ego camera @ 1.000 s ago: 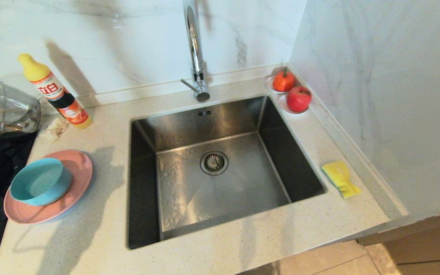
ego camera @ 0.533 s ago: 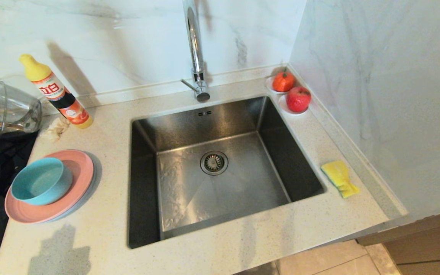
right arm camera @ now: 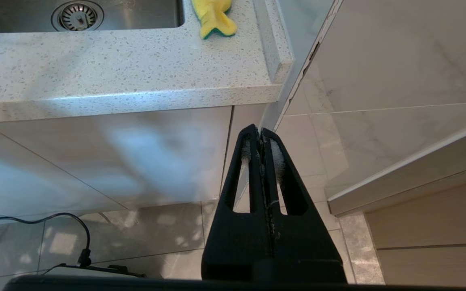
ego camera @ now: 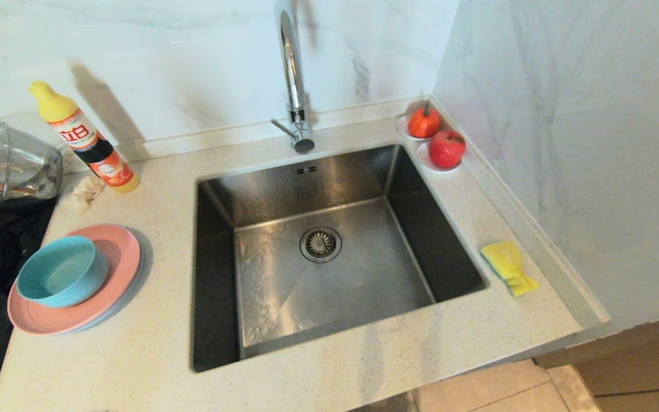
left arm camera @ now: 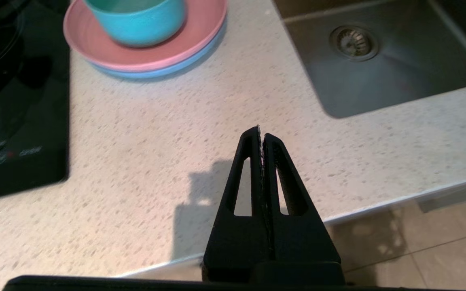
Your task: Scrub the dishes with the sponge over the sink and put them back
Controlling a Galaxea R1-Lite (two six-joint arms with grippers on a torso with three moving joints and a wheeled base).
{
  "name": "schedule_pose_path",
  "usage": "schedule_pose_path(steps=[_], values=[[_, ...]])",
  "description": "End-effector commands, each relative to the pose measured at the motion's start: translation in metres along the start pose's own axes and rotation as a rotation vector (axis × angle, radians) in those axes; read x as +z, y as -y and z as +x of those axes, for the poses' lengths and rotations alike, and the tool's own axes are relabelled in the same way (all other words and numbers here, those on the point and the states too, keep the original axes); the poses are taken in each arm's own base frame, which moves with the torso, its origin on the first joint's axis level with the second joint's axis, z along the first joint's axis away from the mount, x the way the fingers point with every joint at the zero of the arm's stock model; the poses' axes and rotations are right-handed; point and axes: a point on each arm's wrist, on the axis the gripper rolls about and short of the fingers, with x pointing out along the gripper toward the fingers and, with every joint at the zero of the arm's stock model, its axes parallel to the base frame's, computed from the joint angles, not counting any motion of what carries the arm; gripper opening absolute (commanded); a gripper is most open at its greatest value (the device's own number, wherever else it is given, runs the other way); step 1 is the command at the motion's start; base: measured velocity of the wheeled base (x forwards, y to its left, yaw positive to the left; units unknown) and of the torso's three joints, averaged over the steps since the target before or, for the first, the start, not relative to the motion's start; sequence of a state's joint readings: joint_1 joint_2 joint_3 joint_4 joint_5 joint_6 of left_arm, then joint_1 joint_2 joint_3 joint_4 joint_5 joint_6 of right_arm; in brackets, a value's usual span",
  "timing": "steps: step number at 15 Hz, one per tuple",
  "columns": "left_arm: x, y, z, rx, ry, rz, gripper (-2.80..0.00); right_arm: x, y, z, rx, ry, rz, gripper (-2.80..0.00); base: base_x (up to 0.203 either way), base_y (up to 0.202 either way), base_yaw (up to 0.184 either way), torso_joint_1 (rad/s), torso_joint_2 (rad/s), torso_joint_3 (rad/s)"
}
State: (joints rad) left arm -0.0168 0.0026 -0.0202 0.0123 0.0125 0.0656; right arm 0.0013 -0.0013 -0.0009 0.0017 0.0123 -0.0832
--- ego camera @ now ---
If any red toy apple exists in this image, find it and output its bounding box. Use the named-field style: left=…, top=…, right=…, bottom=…
left=428, top=130, right=467, bottom=170

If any stainless steel sink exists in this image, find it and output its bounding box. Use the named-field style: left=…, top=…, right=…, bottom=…
left=191, top=143, right=489, bottom=374

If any chrome faucet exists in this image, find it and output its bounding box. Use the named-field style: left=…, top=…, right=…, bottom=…
left=270, top=0, right=316, bottom=154

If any pink plate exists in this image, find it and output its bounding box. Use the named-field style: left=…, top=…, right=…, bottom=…
left=7, top=224, right=142, bottom=336

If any grey plate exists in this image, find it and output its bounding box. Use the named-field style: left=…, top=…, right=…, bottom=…
left=72, top=228, right=147, bottom=334

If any clear glass jug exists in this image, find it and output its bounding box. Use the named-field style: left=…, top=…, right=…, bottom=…
left=0, top=120, right=65, bottom=201

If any orange dish soap bottle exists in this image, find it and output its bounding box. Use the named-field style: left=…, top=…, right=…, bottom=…
left=29, top=81, right=141, bottom=193

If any yellow green sponge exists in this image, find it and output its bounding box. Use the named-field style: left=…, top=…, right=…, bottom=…
left=480, top=240, right=540, bottom=298

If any wooden cabinet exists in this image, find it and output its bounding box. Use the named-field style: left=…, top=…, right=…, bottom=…
left=535, top=309, right=659, bottom=412

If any blue bowl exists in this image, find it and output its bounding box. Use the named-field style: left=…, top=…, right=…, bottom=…
left=17, top=236, right=110, bottom=308

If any orange toy pumpkin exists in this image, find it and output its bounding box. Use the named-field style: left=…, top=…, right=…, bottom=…
left=408, top=103, right=443, bottom=139

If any metal drain strainer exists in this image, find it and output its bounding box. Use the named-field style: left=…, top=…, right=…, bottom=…
left=299, top=225, right=343, bottom=264

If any small white dish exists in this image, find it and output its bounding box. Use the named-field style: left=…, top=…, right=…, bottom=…
left=398, top=113, right=443, bottom=141
left=416, top=141, right=463, bottom=173

